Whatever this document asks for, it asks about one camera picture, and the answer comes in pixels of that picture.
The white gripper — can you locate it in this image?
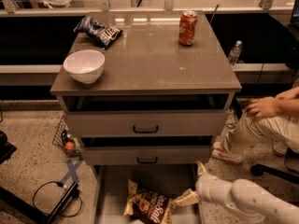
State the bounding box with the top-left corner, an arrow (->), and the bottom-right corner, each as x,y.
174,161 -> 233,207

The brown sea salt chip bag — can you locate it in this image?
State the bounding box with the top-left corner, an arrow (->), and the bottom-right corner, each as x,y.
123,179 -> 176,224

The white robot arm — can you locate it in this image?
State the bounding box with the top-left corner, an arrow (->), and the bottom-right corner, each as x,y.
174,161 -> 299,224

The grey drawer cabinet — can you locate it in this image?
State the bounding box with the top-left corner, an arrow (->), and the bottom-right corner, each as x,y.
50,10 -> 243,224

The middle grey drawer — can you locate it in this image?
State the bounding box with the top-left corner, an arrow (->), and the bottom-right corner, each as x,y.
81,136 -> 212,165

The grey drawer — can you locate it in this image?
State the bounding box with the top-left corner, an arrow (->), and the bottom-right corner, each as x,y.
94,164 -> 196,224
81,136 -> 212,165
64,111 -> 228,137

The bottom grey drawer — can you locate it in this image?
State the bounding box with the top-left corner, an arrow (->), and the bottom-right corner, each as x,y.
94,164 -> 196,224

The top grey drawer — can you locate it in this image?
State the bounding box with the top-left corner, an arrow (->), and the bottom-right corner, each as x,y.
64,111 -> 228,137

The blue chip bag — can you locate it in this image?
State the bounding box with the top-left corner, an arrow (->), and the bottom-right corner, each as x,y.
74,16 -> 122,49

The person's hand on knee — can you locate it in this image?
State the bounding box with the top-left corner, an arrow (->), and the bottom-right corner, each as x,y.
245,97 -> 282,119

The person's second hand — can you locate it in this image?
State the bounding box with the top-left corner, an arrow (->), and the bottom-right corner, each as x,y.
276,87 -> 299,100

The white red sneaker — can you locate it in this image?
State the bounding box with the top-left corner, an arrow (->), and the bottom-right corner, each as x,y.
211,142 -> 243,164

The black office chair base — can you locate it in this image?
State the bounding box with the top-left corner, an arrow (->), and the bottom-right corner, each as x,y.
250,147 -> 299,186

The seated person in beige trousers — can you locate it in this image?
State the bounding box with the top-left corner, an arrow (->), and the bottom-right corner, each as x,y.
221,97 -> 299,157

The blue tape cross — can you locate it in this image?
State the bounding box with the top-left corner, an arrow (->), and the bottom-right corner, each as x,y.
61,159 -> 83,184

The clear water bottle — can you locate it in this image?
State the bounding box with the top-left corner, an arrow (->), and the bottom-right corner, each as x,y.
228,40 -> 242,65

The white bowl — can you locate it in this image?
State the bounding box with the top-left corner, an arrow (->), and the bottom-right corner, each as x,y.
64,49 -> 106,84

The red soda can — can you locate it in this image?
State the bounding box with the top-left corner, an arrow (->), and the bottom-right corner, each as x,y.
178,10 -> 197,46

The black table leg base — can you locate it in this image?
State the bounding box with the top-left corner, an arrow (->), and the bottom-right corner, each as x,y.
0,182 -> 78,224

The black cable on floor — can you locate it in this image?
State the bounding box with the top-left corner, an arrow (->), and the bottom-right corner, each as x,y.
32,180 -> 84,218

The wire basket with items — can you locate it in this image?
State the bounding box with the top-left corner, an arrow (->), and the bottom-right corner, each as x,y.
52,119 -> 81,157

